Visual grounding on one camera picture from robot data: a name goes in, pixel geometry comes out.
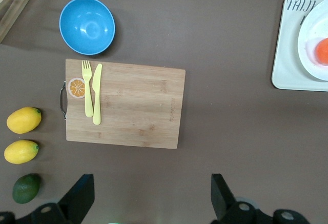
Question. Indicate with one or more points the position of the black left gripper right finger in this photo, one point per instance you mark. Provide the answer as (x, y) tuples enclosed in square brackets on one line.
[(221, 198)]

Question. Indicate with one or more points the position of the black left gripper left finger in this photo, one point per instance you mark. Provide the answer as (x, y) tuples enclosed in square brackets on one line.
[(79, 195)]

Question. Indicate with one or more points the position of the orange fruit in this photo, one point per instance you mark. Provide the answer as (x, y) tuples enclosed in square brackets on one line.
[(323, 51)]

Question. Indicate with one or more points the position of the white round plate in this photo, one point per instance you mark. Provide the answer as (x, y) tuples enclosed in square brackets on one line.
[(311, 29)]

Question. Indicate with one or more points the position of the green avocado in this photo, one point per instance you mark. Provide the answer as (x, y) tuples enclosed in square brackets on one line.
[(27, 188)]

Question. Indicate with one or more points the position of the yellow lemon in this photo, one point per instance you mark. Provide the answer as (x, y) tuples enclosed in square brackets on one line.
[(24, 120), (21, 152)]

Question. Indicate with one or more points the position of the yellow plastic knife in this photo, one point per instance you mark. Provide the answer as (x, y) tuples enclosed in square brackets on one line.
[(97, 96)]

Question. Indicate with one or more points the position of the yellow plastic fork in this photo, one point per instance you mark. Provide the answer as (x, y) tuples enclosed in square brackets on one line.
[(87, 93)]

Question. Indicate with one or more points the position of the wooden cutting board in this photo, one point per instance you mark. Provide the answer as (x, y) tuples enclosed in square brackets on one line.
[(138, 106)]

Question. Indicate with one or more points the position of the orange slice piece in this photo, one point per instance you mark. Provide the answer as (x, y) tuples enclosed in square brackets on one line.
[(75, 88)]

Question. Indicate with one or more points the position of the cream tray with bear print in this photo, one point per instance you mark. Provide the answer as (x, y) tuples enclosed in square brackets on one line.
[(284, 55)]

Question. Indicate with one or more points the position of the blue bowl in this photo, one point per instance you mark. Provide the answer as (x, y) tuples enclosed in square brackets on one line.
[(87, 25)]

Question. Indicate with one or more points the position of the wooden peg cup rack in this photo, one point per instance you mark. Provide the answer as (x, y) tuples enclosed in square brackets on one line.
[(15, 1)]

